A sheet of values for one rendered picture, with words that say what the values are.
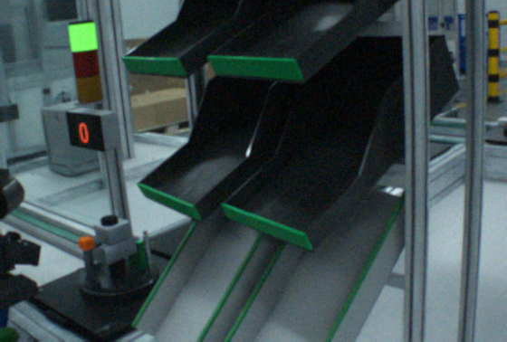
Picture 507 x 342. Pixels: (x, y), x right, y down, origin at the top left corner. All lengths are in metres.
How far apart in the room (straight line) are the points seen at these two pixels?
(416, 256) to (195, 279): 0.32
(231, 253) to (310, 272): 0.12
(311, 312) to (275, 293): 0.06
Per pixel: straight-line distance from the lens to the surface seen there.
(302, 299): 0.71
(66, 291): 1.04
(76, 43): 1.13
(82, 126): 1.15
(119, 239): 0.98
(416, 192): 0.62
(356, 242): 0.70
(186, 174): 0.75
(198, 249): 0.82
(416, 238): 0.64
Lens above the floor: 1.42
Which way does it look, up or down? 14 degrees down
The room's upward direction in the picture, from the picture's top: 5 degrees counter-clockwise
